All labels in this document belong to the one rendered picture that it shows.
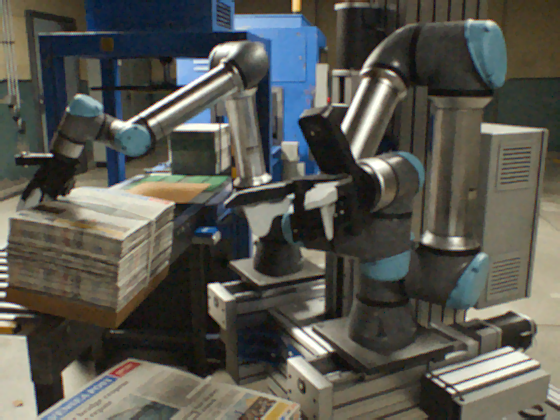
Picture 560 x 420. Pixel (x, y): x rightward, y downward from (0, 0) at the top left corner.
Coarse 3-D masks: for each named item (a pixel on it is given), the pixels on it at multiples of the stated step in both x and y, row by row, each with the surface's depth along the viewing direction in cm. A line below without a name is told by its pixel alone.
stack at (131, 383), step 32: (96, 384) 101; (128, 384) 101; (160, 384) 101; (192, 384) 101; (224, 384) 101; (64, 416) 91; (96, 416) 91; (128, 416) 91; (160, 416) 91; (192, 416) 91; (224, 416) 91; (256, 416) 91; (288, 416) 91
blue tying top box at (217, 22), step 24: (96, 0) 252; (120, 0) 251; (144, 0) 249; (168, 0) 248; (192, 0) 246; (216, 0) 255; (96, 24) 255; (120, 24) 253; (144, 24) 252; (168, 24) 250; (192, 24) 249; (216, 24) 255
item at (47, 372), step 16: (192, 208) 245; (176, 224) 219; (192, 224) 236; (176, 240) 215; (176, 256) 216; (48, 320) 133; (64, 320) 133; (32, 336) 126; (48, 336) 126; (64, 336) 133; (80, 336) 141; (96, 336) 150; (32, 352) 126; (48, 352) 126; (64, 352) 133; (80, 352) 141; (32, 368) 127; (48, 368) 127; (64, 368) 134
